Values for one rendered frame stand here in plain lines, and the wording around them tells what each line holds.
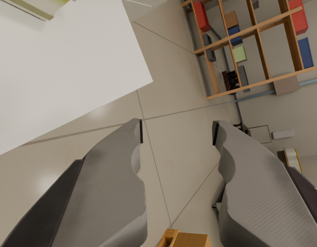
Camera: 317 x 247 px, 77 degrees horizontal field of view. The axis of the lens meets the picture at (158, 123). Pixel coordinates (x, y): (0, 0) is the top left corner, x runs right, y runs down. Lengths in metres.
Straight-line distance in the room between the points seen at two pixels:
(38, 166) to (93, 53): 1.05
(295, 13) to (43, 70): 4.51
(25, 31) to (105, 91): 0.14
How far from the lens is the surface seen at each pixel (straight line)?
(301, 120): 8.62
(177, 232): 2.27
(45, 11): 0.33
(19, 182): 1.32
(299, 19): 4.62
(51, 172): 1.39
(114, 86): 0.39
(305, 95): 8.58
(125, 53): 0.46
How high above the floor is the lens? 1.21
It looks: 30 degrees down
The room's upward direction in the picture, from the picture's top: 76 degrees clockwise
